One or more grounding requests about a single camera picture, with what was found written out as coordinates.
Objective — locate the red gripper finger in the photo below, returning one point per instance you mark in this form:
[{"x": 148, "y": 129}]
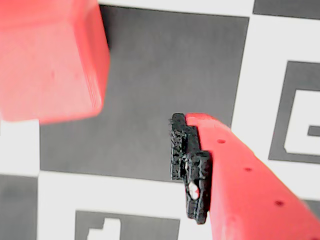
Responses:
[{"x": 250, "y": 200}]

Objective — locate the red cube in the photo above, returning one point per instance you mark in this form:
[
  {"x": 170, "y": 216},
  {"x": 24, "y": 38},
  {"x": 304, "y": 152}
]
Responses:
[{"x": 50, "y": 62}]

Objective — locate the black white marker checkerboard mat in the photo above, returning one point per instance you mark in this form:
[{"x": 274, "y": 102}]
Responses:
[{"x": 162, "y": 62}]

